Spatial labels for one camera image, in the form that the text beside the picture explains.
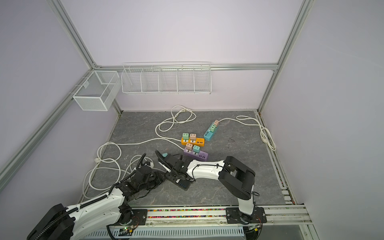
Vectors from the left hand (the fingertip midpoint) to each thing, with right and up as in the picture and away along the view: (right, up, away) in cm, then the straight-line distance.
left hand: (167, 178), depth 84 cm
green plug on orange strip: (+10, +24, +12) cm, 28 cm away
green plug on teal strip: (+28, +28, +18) cm, 43 cm away
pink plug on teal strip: (+31, +32, +20) cm, 49 cm away
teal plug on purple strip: (+17, +16, +7) cm, 24 cm away
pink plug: (+12, +18, +8) cm, 23 cm away
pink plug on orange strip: (+15, +23, +12) cm, 30 cm away
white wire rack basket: (-5, +65, +22) cm, 68 cm away
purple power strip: (+20, +11, +9) cm, 24 cm away
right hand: (+2, +3, +1) cm, 4 cm away
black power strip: (+9, -2, -3) cm, 10 cm away
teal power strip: (+26, +24, +19) cm, 40 cm away
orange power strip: (+18, +20, +15) cm, 31 cm away
